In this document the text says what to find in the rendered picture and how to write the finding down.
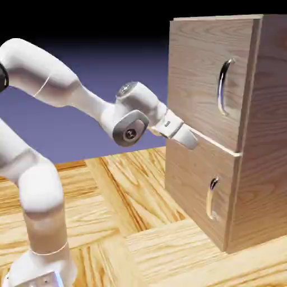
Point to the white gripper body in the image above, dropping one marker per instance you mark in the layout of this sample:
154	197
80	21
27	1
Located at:
186	137

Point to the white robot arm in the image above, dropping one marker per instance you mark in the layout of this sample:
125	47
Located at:
44	76

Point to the small wood cabinet door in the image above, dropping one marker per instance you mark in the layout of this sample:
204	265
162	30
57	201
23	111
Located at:
190	179

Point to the large wood cabinet door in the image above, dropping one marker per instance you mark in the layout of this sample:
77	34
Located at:
197	78

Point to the light wood cabinet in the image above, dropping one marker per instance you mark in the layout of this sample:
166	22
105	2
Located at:
262	134

